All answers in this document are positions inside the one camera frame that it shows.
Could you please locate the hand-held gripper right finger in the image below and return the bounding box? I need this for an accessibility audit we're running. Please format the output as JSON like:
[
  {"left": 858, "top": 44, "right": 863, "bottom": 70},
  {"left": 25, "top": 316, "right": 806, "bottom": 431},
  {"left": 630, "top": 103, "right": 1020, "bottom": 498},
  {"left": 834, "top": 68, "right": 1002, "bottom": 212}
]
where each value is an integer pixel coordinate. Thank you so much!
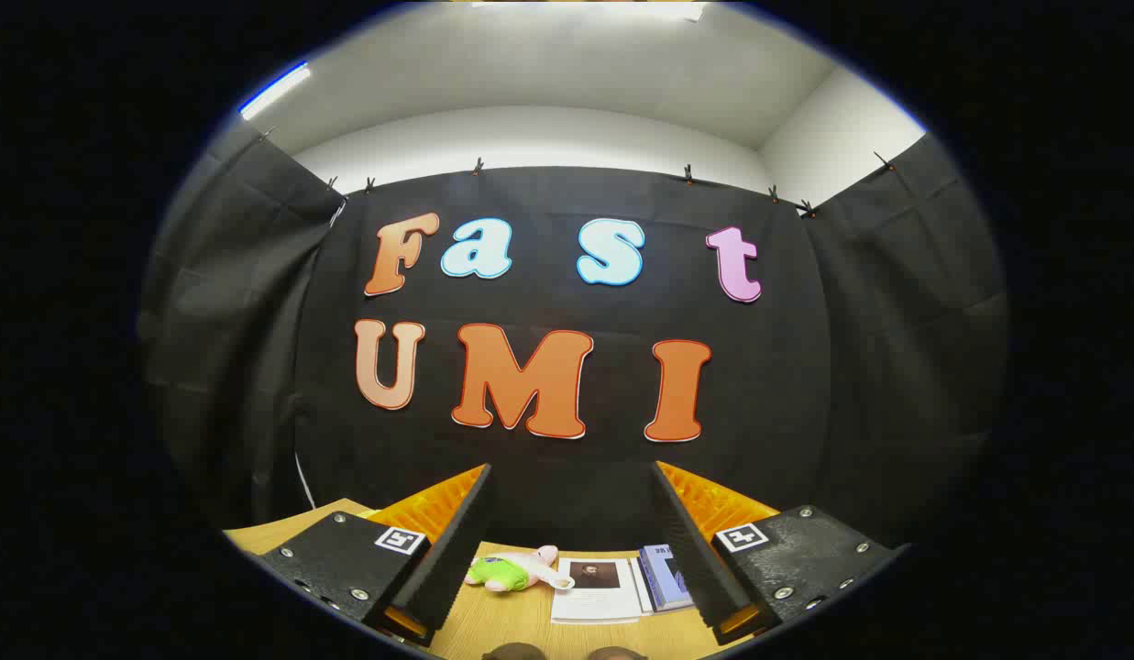
[{"left": 649, "top": 460, "right": 912, "bottom": 647}]

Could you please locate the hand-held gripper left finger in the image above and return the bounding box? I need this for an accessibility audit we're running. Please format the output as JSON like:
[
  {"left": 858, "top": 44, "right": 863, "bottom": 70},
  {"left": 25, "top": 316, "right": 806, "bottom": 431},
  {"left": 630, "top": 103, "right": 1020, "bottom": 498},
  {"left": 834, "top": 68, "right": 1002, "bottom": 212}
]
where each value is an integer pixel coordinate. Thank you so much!
[{"left": 255, "top": 463, "right": 494, "bottom": 648}]

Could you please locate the blue book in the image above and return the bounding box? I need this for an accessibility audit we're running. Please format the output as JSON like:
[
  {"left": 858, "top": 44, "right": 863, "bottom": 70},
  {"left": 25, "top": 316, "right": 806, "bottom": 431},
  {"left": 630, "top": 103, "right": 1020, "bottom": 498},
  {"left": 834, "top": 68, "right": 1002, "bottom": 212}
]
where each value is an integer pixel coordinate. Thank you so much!
[{"left": 637, "top": 543, "right": 696, "bottom": 613}]

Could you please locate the green and pink plush toy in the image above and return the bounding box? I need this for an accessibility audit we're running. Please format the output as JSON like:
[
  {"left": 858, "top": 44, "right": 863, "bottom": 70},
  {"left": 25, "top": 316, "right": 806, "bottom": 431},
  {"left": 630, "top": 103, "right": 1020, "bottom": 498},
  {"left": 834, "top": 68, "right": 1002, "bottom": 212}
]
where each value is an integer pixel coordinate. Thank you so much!
[{"left": 464, "top": 544, "right": 575, "bottom": 593}]

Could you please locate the white booklet with dark photo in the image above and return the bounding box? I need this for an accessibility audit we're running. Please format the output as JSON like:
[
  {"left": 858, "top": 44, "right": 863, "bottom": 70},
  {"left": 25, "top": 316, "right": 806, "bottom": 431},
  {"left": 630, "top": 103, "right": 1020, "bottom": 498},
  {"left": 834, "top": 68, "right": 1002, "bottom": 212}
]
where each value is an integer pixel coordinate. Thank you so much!
[{"left": 551, "top": 556, "right": 645, "bottom": 625}]

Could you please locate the black backdrop cloth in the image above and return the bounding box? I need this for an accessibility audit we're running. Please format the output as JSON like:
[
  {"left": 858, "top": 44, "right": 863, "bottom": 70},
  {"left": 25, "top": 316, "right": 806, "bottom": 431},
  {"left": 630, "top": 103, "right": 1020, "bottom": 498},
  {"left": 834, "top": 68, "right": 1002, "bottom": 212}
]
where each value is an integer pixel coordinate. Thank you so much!
[{"left": 136, "top": 128, "right": 1012, "bottom": 560}]

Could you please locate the row of black cloth clips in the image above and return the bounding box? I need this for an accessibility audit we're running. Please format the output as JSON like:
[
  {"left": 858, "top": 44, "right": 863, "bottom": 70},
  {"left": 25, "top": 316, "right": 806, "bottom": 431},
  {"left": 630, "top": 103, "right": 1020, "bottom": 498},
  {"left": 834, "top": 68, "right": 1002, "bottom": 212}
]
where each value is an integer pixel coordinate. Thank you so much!
[{"left": 259, "top": 128, "right": 897, "bottom": 221}]

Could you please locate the ceiling light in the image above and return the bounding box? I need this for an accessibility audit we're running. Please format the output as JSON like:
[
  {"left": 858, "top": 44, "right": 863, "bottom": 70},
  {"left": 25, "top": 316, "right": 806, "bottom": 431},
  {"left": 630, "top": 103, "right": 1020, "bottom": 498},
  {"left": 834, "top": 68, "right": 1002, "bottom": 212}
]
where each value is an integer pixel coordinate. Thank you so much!
[
  {"left": 470, "top": 0, "right": 710, "bottom": 23},
  {"left": 241, "top": 62, "right": 313, "bottom": 121}
]

